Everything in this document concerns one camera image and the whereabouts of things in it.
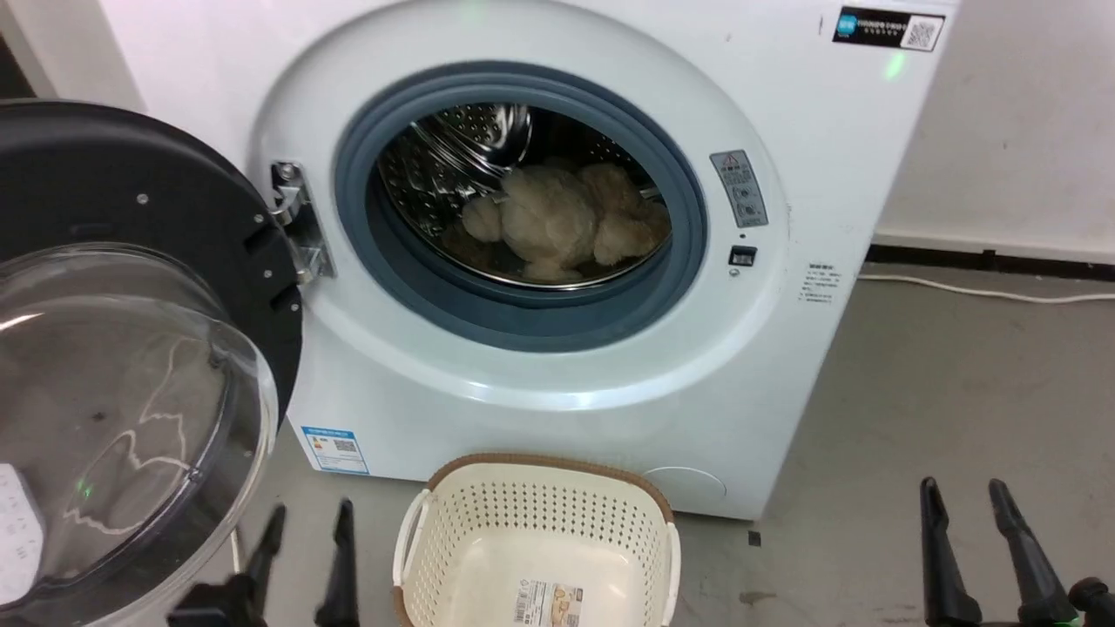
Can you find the tan plush toy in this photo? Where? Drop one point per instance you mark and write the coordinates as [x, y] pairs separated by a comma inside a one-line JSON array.
[[629, 219]]

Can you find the cream perforated laundry basket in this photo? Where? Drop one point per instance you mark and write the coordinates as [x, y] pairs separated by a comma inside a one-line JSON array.
[[488, 531]]

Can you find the black door latch socket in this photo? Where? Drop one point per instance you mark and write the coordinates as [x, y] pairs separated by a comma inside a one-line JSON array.
[[742, 256]]

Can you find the paper product label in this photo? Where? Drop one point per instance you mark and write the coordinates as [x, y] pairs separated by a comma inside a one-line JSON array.
[[547, 604]]

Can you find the black QR code sticker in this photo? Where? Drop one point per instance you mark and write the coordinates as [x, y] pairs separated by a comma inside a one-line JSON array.
[[887, 28]]

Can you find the round white filter cover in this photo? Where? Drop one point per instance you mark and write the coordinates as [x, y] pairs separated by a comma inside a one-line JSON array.
[[686, 484]]

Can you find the grey rubber door gasket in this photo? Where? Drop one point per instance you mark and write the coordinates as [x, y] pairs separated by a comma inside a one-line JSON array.
[[523, 313]]

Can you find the black baseboard strip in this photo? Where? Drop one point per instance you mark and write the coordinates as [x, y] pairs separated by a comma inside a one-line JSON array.
[[1002, 263]]

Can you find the metal door hinge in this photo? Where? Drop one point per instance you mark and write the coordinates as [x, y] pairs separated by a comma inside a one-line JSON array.
[[300, 231]]

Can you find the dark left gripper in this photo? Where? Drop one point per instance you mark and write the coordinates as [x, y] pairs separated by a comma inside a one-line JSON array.
[[209, 608]]

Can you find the cream plush toy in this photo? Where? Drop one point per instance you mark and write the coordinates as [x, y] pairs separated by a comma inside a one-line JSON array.
[[544, 222]]

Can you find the black round washer door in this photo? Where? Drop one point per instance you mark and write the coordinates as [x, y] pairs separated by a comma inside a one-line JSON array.
[[157, 200]]

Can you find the white printed door sticker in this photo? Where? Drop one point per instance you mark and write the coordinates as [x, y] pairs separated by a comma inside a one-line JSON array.
[[19, 535]]

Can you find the blue energy label sticker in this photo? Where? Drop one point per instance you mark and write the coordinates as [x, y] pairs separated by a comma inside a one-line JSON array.
[[334, 449]]

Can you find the grey warning sticker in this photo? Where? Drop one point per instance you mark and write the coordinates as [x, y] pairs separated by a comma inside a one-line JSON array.
[[739, 189]]

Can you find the white front-load washing machine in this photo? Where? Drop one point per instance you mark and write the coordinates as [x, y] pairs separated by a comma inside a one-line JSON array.
[[557, 409]]

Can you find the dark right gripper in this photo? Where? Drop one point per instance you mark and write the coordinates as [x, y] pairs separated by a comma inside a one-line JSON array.
[[1094, 601]]

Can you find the steel perforated washer drum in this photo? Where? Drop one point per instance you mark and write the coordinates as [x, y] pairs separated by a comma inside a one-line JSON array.
[[444, 165]]

